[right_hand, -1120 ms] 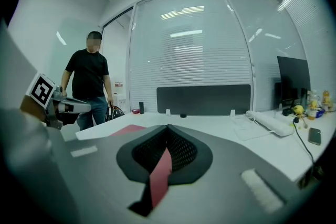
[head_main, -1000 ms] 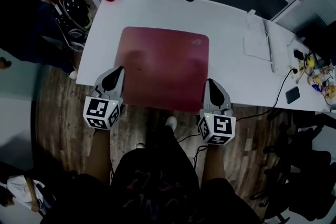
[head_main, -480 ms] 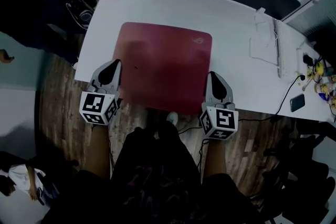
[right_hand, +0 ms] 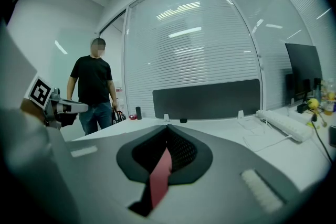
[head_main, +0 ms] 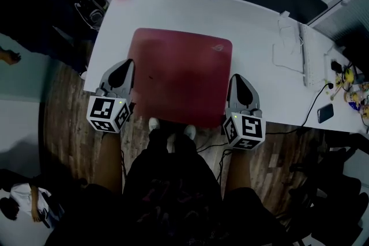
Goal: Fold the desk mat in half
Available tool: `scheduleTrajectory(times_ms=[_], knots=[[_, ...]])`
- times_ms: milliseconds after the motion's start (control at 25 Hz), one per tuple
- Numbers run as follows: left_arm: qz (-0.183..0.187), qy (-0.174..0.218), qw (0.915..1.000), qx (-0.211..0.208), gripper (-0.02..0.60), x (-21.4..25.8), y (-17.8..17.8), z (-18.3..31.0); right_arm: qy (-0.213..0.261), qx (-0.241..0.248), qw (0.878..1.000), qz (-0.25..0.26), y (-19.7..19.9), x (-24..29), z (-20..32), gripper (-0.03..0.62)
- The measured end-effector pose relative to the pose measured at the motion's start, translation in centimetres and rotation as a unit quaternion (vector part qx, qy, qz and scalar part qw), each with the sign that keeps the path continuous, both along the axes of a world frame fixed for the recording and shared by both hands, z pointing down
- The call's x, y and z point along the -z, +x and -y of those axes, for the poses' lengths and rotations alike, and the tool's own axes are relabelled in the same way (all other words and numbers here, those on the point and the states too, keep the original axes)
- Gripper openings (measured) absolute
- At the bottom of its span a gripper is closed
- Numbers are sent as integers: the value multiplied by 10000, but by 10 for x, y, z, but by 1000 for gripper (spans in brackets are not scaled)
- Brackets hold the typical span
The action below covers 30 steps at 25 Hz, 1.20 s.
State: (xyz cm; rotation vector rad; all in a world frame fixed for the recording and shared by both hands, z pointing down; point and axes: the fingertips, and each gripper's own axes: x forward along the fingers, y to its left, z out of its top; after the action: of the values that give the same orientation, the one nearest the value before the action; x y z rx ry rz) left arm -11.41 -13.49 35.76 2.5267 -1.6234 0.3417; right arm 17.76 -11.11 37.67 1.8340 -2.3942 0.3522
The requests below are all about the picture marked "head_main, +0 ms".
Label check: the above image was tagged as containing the person's right forearm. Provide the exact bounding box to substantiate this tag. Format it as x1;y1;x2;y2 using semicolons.
224;148;252;192

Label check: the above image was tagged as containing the person's white shoe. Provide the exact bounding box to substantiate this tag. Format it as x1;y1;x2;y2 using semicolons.
183;124;197;141
148;117;160;133

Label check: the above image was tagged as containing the red mouse pad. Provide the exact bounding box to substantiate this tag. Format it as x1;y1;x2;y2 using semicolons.
126;27;233;129

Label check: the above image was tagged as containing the group of small toy figures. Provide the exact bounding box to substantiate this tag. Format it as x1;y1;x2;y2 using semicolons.
330;67;369;122

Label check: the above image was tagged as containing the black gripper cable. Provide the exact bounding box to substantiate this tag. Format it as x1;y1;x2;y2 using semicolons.
119;149;127;176
216;149;233;185

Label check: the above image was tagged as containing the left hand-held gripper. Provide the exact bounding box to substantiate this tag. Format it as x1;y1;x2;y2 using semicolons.
86;59;135;134

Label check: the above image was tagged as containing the black office chair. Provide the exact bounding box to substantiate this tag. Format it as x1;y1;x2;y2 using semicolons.
288;158;369;246
324;132;369;171

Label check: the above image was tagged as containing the black phone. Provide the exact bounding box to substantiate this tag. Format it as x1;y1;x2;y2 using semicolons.
317;103;334;124

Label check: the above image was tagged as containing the black monitor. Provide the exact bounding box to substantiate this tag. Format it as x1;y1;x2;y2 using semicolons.
334;34;369;78

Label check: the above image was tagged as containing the white keyboard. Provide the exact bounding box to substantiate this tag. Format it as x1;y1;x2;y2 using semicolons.
298;22;328;92

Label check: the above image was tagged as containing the black desk cable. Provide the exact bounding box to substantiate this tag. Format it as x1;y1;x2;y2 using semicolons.
195;82;334;153

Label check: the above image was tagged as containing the white cable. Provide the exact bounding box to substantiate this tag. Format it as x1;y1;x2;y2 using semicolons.
272;17;306;78

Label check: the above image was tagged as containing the black helmet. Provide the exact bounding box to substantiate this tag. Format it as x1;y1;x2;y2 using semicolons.
70;0;108;30

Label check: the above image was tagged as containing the person's black clothing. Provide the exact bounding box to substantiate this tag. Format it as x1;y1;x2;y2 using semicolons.
46;126;289;246

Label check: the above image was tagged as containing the person's left forearm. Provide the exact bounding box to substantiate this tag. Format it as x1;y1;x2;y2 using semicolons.
92;131;123;194

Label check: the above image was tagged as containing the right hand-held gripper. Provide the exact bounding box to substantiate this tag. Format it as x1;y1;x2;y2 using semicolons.
222;74;266;150

